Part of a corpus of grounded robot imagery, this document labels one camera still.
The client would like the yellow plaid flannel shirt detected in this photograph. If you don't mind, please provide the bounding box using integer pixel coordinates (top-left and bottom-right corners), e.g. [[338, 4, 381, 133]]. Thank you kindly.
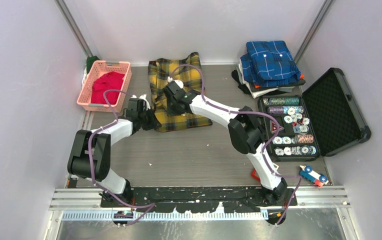
[[148, 52, 213, 133]]

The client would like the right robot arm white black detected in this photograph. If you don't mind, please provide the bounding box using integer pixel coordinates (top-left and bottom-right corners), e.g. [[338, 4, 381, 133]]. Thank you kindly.
[[163, 79, 288, 205]]

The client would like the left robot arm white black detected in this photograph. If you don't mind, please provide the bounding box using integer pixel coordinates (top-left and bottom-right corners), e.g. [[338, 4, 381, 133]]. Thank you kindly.
[[67, 94, 160, 207]]

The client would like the pink plastic laundry basket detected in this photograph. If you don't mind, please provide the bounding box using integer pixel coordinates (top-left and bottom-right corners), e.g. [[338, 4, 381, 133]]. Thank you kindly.
[[77, 60, 132, 113]]

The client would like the red garment in basket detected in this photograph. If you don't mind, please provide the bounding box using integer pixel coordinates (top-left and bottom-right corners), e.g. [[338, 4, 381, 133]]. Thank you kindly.
[[90, 71, 125, 104]]

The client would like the green and white cloth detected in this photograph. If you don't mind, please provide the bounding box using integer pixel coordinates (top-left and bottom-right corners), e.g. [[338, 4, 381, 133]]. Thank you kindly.
[[83, 55, 100, 79]]

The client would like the white folded garment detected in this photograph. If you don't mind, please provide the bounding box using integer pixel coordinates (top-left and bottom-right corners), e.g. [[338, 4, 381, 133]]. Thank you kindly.
[[236, 63, 295, 99]]

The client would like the blue plaid folded shirt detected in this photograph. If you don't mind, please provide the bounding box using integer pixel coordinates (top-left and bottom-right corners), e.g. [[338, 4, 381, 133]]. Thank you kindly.
[[240, 40, 304, 88]]

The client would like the red triangle dealer button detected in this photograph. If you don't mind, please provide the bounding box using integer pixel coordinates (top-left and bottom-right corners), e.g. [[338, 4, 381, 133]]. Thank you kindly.
[[269, 120, 284, 134]]

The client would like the blue toy figure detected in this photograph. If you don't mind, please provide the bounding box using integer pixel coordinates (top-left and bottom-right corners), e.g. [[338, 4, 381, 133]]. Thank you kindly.
[[299, 165, 329, 188]]

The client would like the black foam-lined carrying case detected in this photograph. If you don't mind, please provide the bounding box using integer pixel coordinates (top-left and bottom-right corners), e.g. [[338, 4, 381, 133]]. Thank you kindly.
[[258, 67, 372, 162]]

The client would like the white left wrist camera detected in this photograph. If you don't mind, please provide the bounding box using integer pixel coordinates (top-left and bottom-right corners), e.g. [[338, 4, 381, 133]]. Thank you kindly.
[[139, 94, 151, 110]]

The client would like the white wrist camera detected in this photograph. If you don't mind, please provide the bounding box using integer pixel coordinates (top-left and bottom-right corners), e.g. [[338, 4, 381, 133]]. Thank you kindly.
[[167, 76, 184, 89], [139, 94, 151, 110]]

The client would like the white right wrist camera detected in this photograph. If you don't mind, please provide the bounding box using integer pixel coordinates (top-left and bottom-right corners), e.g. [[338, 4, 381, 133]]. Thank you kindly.
[[167, 76, 184, 89]]

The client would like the red plastic frame block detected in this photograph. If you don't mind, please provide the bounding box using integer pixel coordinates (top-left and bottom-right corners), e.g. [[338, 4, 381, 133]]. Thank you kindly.
[[250, 169, 260, 182]]

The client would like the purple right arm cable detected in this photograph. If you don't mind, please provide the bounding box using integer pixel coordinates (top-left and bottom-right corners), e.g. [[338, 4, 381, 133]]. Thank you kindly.
[[170, 64, 302, 227]]

